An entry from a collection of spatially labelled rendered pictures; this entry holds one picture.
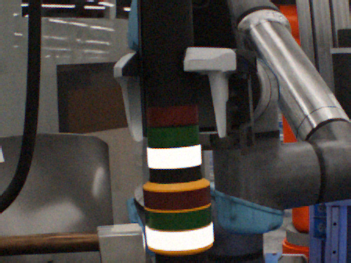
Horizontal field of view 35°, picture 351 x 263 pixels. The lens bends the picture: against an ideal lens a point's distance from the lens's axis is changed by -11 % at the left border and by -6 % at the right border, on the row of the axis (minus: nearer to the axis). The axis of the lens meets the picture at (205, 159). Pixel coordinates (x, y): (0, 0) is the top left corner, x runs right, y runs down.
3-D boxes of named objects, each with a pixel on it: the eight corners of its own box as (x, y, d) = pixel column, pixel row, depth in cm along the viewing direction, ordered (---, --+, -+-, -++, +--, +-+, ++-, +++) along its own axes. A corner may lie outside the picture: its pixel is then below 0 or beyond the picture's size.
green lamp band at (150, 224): (150, 233, 37) (147, 214, 37) (142, 219, 41) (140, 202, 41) (218, 227, 38) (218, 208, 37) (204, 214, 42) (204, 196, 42)
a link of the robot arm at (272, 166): (322, 226, 65) (319, 128, 64) (226, 241, 62) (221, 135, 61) (295, 215, 73) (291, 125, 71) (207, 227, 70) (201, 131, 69)
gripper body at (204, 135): (247, 156, 44) (268, 141, 56) (240, 40, 43) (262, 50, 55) (146, 160, 46) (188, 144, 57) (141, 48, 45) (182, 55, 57)
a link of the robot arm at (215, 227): (273, 250, 116) (271, 183, 114) (207, 260, 112) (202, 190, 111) (253, 238, 127) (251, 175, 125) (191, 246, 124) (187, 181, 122)
